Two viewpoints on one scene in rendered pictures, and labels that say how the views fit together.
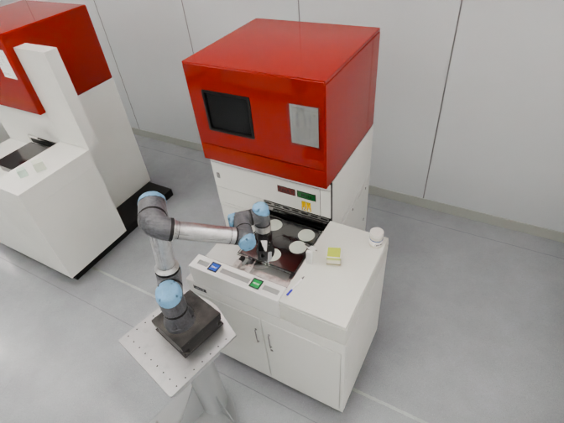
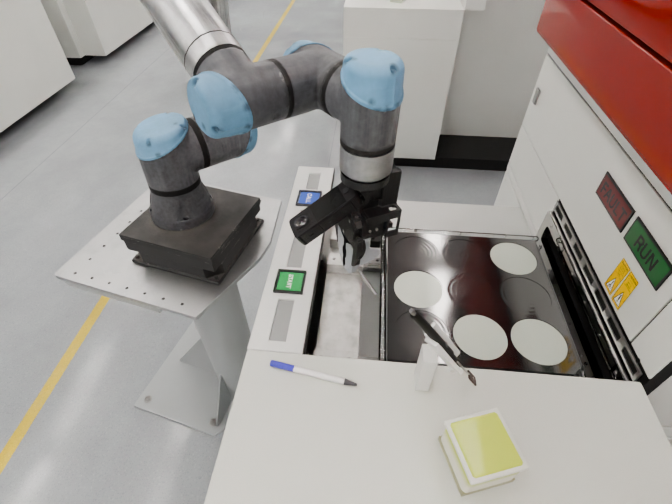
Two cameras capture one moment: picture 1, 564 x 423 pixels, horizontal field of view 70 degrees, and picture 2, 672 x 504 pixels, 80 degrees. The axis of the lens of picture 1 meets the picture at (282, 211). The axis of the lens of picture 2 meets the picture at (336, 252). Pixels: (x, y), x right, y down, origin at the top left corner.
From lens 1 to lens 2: 1.55 m
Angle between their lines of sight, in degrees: 45
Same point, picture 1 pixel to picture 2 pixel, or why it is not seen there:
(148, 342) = not seen: hidden behind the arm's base
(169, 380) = (87, 259)
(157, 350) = not seen: hidden behind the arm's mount
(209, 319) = (191, 248)
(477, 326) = not seen: outside the picture
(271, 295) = (262, 327)
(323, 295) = (305, 478)
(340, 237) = (594, 447)
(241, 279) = (294, 252)
